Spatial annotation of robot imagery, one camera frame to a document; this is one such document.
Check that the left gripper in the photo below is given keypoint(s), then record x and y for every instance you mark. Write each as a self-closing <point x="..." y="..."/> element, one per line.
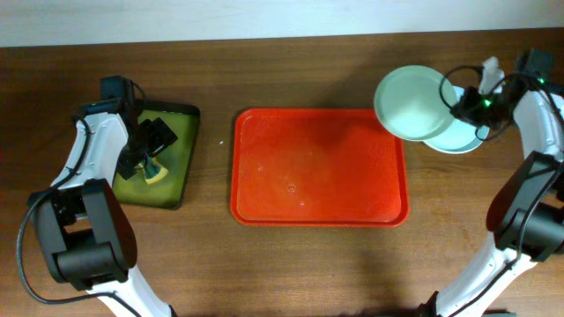
<point x="133" y="159"/>

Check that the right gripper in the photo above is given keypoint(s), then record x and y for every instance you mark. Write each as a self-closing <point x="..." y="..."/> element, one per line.
<point x="473" y="106"/>

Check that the green and yellow sponge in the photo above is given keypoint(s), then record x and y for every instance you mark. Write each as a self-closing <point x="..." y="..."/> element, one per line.
<point x="153" y="170"/>

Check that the light blue top plate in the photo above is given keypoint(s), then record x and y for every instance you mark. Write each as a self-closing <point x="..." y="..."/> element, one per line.
<point x="447" y="133"/>

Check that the pale green plate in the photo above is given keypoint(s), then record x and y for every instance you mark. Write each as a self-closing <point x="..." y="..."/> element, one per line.
<point x="412" y="103"/>

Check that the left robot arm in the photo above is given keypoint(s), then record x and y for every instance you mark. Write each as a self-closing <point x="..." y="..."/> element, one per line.
<point x="85" y="237"/>

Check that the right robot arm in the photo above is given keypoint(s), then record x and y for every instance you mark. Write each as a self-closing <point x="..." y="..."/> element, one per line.
<point x="522" y="230"/>

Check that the black tray with green liquid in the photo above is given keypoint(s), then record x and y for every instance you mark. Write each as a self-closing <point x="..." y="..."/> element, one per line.
<point x="184" y="121"/>

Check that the red plastic serving tray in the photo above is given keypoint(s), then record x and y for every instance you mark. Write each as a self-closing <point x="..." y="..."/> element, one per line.
<point x="317" y="167"/>

